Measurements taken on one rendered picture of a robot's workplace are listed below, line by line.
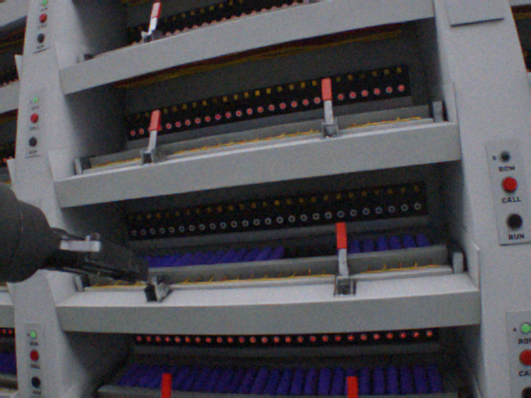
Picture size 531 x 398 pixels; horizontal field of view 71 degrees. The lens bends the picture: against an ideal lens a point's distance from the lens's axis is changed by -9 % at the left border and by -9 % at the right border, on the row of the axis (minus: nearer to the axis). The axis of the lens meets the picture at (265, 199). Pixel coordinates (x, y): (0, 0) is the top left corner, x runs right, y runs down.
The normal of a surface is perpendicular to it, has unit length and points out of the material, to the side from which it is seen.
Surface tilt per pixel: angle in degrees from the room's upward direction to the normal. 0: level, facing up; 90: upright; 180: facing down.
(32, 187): 90
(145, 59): 110
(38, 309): 90
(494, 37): 90
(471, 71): 90
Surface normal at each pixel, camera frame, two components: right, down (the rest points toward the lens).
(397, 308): -0.24, 0.23
